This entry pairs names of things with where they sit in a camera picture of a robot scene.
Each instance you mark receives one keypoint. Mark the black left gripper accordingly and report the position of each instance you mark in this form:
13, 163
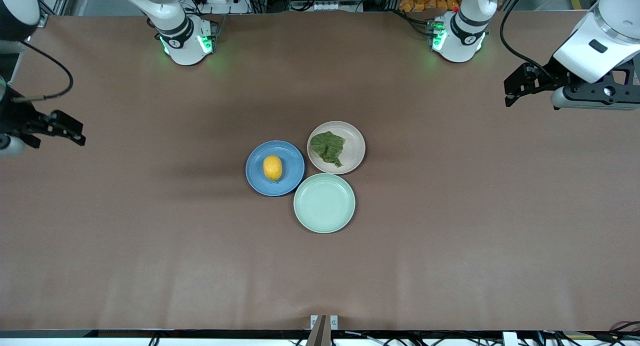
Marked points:
546, 78

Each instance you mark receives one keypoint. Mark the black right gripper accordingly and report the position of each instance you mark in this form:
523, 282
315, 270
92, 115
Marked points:
19, 122

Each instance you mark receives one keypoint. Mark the green lettuce leaf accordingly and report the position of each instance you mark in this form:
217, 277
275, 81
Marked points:
327, 147

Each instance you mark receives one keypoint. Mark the yellow lemon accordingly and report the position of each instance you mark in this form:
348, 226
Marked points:
272, 168

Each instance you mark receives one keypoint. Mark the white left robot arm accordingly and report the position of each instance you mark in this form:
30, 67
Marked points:
460, 41

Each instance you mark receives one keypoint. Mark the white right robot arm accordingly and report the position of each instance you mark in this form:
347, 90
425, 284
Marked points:
185, 46

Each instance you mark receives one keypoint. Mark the beige round plate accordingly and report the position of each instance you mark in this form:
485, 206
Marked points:
352, 154

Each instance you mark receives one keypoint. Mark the brown table cover sheet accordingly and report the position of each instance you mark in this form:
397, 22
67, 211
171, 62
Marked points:
450, 286

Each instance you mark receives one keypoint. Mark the blue round plate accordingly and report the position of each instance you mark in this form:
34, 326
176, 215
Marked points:
290, 181

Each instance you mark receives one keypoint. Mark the light green round plate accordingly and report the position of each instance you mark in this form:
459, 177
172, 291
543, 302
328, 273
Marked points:
324, 202

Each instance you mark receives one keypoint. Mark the aluminium frame post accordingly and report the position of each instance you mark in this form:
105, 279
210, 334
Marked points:
44, 20

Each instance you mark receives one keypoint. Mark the black table edge rail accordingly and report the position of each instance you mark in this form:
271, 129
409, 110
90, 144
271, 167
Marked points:
150, 333

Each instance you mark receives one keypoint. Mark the small metal bracket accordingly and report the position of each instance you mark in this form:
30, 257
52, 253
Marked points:
320, 336

